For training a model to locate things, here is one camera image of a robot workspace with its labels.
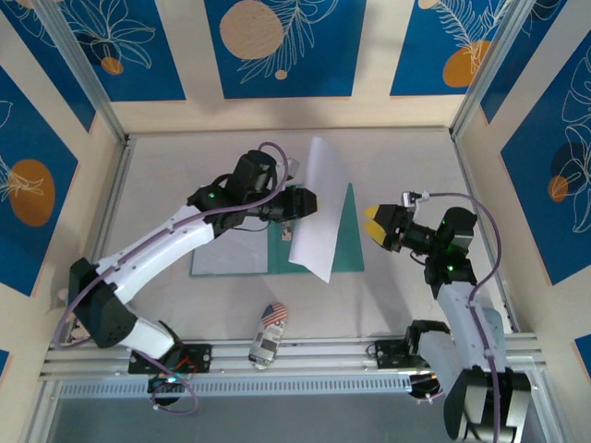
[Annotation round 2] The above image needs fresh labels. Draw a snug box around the white paper sheet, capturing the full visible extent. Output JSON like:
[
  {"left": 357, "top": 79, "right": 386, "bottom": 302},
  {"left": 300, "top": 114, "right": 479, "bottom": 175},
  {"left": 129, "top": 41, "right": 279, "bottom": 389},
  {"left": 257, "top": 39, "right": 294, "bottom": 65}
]
[
  {"left": 191, "top": 216, "right": 271, "bottom": 277},
  {"left": 287, "top": 136, "right": 350, "bottom": 284}
]

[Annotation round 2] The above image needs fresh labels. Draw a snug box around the blue-grey sponge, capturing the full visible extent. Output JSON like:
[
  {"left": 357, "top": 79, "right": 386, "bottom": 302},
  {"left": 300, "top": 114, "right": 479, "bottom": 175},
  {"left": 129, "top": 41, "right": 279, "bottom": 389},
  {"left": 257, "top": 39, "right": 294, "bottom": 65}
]
[{"left": 482, "top": 307, "right": 508, "bottom": 370}]

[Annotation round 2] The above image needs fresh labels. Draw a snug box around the black connector board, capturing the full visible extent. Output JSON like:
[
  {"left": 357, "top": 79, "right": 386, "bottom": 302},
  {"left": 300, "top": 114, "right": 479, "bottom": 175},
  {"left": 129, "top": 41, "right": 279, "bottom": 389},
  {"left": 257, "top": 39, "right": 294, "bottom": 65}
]
[
  {"left": 147, "top": 373, "right": 187, "bottom": 407},
  {"left": 408, "top": 374, "right": 447, "bottom": 401}
]

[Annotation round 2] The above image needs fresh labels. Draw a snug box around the plush doll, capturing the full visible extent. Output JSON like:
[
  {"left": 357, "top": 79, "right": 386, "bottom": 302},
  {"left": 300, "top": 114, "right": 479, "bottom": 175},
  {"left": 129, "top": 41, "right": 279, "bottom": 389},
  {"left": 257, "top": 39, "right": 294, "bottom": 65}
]
[{"left": 57, "top": 286, "right": 93, "bottom": 342}]

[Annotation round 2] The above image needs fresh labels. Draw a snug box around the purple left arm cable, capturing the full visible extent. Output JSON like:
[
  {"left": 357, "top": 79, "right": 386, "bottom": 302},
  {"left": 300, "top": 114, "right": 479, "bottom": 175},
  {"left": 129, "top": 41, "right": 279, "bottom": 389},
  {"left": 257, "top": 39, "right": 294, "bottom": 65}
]
[{"left": 51, "top": 141, "right": 293, "bottom": 414}]

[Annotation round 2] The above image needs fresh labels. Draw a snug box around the aluminium side rail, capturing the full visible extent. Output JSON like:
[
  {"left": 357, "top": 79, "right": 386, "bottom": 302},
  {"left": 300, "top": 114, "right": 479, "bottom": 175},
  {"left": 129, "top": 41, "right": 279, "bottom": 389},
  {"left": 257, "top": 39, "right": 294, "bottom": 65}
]
[
  {"left": 68, "top": 133, "right": 136, "bottom": 342},
  {"left": 450, "top": 131, "right": 521, "bottom": 333}
]

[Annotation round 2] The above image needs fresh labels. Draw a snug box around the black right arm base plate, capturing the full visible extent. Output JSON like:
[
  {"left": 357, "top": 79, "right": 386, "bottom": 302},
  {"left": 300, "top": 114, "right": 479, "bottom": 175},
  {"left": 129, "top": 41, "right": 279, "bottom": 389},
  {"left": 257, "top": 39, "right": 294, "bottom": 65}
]
[{"left": 373, "top": 339, "right": 458, "bottom": 370}]

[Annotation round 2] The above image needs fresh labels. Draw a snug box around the aluminium front rail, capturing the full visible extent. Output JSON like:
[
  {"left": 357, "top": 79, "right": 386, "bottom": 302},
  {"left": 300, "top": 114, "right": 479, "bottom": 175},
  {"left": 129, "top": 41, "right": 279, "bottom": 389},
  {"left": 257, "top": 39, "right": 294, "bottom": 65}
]
[{"left": 39, "top": 334, "right": 544, "bottom": 382}]

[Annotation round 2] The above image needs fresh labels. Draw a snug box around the aluminium frame post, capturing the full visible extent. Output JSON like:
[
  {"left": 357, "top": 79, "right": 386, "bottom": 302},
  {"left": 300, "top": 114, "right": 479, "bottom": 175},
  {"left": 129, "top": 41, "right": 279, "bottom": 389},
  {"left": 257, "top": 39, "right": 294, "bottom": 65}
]
[
  {"left": 34, "top": 0, "right": 129, "bottom": 142},
  {"left": 450, "top": 0, "right": 540, "bottom": 138}
]

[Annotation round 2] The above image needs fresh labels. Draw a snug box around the grey slotted cable duct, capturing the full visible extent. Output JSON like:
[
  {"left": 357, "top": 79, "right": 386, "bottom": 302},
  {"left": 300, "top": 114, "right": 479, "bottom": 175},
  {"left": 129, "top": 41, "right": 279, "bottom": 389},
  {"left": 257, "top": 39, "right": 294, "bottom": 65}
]
[{"left": 57, "top": 374, "right": 415, "bottom": 399}]

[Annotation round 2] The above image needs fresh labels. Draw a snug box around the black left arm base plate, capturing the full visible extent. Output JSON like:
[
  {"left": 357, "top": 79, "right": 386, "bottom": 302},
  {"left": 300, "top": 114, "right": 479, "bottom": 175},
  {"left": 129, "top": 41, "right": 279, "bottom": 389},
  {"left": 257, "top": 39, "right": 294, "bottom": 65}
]
[{"left": 127, "top": 343, "right": 213, "bottom": 375}]

